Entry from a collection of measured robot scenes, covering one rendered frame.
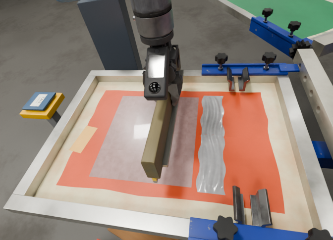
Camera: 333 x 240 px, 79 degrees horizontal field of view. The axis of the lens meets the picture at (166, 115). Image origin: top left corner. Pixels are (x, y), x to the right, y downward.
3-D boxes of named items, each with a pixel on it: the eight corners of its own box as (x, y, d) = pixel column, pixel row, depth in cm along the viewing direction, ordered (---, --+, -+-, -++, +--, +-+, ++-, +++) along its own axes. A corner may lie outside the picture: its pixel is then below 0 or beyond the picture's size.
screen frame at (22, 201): (12, 212, 56) (2, 208, 53) (94, 76, 93) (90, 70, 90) (344, 265, 40) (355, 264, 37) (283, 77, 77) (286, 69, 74)
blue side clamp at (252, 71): (201, 85, 82) (201, 71, 76) (201, 77, 85) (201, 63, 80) (283, 86, 76) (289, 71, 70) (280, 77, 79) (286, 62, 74)
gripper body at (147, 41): (181, 64, 54) (177, 19, 45) (177, 86, 49) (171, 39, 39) (153, 65, 55) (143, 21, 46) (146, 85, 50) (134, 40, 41)
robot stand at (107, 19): (139, 133, 189) (84, -11, 99) (158, 130, 188) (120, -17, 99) (139, 150, 177) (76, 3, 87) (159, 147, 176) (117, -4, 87)
